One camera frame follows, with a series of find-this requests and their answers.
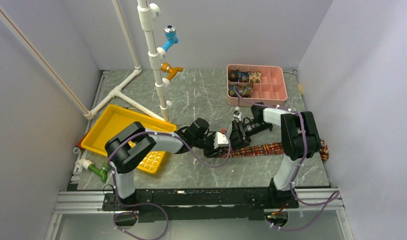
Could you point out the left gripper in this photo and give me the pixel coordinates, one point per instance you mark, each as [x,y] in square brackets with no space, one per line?
[212,152]

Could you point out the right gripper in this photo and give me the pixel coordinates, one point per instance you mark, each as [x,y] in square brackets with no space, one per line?
[238,138]

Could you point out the multicolour patterned necktie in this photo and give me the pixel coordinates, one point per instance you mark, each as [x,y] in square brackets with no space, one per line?
[271,149]

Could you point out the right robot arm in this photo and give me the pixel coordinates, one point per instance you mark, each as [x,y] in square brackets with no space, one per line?
[300,139]

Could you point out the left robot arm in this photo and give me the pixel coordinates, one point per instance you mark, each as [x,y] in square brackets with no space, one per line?
[127,149]

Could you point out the blue dotted rolled tie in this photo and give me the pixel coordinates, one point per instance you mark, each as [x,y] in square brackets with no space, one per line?
[233,91]

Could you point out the brown patterned rolled tie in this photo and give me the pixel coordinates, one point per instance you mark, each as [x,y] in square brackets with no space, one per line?
[246,91]

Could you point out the pink divided organizer box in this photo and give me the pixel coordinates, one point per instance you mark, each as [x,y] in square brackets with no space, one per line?
[270,91]

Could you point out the dark rolled tie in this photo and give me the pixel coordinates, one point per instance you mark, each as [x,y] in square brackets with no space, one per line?
[233,76]

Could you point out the gold floral rolled tie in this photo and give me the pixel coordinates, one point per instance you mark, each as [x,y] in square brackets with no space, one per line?
[255,77]

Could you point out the orange plastic faucet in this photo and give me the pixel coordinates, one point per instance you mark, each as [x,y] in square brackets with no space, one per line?
[170,70]

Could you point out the yellow plastic tray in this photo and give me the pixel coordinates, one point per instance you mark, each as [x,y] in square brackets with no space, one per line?
[112,121]

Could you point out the green plastic faucet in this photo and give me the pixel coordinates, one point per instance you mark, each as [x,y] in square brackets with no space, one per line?
[101,172]

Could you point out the blue plastic faucet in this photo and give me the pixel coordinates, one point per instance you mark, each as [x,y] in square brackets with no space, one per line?
[171,37]

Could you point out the white pipe with red stripe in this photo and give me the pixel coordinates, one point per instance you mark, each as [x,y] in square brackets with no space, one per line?
[10,24]

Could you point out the white PVC pipe stand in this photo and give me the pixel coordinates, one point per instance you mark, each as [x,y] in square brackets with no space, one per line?
[148,13]

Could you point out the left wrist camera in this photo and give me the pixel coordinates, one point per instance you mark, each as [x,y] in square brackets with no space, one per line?
[221,140]

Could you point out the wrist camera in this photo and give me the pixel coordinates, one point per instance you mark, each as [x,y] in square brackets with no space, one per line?
[221,140]
[237,114]

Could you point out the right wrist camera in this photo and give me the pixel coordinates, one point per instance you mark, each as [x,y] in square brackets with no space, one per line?
[237,114]

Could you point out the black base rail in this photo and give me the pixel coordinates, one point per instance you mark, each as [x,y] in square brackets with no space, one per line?
[251,203]

